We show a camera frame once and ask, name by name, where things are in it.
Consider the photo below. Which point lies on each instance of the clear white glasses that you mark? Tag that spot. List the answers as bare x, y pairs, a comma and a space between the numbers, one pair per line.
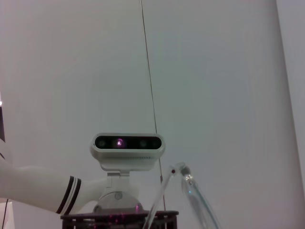
184, 170

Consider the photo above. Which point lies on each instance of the white and silver right arm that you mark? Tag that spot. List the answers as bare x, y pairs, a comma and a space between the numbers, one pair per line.
35, 186

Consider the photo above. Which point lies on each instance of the black robot torso top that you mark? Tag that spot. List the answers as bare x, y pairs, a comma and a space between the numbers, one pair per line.
95, 220

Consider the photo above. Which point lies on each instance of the white head camera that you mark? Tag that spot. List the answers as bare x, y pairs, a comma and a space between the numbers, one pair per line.
128, 152

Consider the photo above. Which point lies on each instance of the white head camera mount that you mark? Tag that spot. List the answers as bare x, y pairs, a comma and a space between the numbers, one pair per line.
119, 190

